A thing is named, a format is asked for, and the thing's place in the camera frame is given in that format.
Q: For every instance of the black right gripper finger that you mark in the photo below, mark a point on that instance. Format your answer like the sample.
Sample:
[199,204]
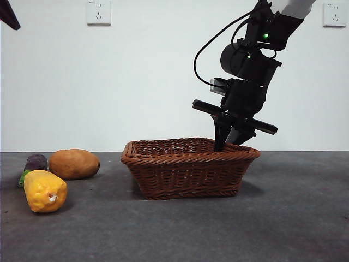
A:
[220,133]
[244,136]

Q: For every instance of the white wall socket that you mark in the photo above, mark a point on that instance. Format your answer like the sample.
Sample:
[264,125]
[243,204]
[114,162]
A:
[99,13]
[334,15]

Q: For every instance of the brown wicker basket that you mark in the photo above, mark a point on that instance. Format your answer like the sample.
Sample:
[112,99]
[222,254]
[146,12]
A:
[188,177]

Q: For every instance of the purple eggplant with green stem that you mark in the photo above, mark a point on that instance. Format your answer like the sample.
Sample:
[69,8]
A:
[36,162]

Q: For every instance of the yellow corn cob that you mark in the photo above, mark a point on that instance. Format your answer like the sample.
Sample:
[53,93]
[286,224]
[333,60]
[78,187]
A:
[43,191]

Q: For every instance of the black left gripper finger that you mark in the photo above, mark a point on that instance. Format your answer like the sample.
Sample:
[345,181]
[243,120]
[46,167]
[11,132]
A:
[8,13]

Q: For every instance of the brown potato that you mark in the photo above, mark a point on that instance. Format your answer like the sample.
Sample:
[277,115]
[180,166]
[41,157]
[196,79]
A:
[73,163]

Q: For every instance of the pale grey right wrist camera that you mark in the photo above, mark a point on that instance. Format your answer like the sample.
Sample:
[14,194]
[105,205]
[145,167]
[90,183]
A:
[218,86]

